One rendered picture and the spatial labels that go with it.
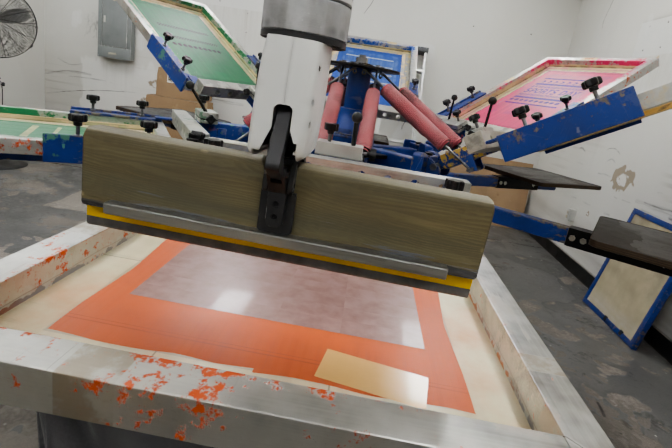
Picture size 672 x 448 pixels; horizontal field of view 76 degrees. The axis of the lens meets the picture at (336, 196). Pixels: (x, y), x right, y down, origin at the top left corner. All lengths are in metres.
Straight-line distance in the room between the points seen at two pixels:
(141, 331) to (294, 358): 0.15
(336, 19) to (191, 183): 0.19
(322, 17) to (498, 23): 4.85
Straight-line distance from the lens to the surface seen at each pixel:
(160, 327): 0.50
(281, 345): 0.47
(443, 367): 0.50
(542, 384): 0.46
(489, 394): 0.49
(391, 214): 0.39
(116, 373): 0.38
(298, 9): 0.37
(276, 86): 0.35
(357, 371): 0.46
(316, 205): 0.40
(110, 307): 0.54
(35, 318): 0.53
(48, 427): 0.58
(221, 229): 0.41
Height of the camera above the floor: 1.22
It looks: 14 degrees down
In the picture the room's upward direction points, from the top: 9 degrees clockwise
